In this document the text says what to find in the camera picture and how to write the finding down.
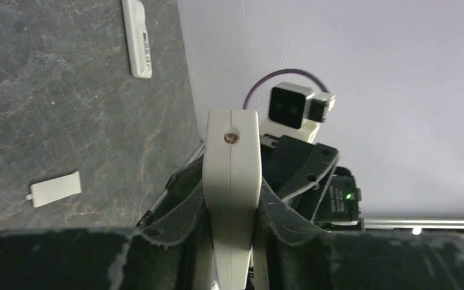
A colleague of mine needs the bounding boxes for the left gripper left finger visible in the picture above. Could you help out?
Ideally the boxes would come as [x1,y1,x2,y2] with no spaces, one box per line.
[0,159,212,289]

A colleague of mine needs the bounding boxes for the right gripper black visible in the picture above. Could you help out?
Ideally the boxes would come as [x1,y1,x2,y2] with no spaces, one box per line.
[260,135,339,201]

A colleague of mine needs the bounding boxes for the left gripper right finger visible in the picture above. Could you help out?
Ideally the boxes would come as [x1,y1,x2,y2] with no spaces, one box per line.
[253,182,464,289]

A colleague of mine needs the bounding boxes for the white remote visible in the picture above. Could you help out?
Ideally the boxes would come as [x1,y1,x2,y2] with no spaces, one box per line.
[202,109,262,289]

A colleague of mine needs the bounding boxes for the white remote control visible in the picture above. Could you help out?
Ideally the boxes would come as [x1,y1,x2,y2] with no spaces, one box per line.
[121,0,153,79]

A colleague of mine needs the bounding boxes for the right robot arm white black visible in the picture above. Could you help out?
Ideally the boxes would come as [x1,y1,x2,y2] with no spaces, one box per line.
[260,135,365,231]

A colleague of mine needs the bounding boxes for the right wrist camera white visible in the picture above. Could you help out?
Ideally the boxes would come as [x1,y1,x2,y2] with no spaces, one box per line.
[260,82,336,144]

